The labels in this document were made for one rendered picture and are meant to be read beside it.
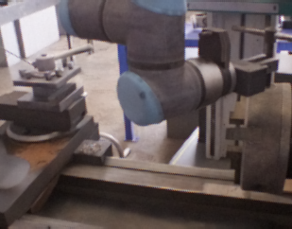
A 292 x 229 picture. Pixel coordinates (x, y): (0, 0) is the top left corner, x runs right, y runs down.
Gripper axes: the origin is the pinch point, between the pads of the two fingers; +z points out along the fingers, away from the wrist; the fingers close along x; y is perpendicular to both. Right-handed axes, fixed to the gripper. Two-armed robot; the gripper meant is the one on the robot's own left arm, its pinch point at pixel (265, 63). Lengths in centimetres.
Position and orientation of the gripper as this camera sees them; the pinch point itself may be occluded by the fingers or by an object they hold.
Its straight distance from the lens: 80.9
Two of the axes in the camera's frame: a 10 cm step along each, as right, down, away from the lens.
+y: 0.2, 9.1, 4.0
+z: 8.1, -2.6, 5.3
